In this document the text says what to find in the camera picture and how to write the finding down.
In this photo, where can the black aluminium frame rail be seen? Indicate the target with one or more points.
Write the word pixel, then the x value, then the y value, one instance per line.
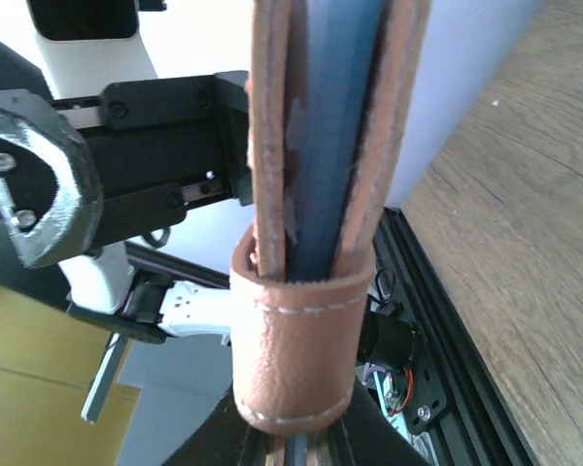
pixel 456 416

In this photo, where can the yellow cardboard box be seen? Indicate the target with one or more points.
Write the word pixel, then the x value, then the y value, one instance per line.
pixel 47 362

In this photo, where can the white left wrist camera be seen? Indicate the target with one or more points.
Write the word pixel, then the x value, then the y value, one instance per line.
pixel 89 20

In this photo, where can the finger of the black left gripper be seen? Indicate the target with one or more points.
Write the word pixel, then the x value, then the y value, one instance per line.
pixel 50 194

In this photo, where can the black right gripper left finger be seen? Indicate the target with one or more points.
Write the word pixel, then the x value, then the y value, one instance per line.
pixel 219 440

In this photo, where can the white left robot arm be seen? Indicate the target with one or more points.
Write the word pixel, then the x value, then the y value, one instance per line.
pixel 105 288

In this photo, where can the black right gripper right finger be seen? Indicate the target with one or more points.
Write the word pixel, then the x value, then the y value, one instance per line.
pixel 362 436

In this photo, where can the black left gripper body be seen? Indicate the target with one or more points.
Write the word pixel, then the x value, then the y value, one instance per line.
pixel 163 147

